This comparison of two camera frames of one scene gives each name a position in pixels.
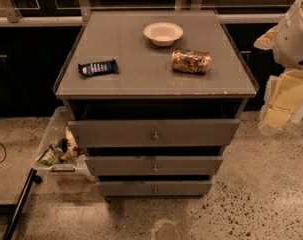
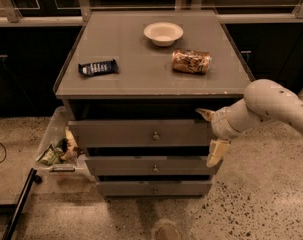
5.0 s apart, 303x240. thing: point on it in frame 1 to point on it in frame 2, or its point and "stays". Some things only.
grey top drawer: (153, 132) stays
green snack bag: (51, 156) stays
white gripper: (293, 42) to (219, 123)
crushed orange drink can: (190, 61) stays
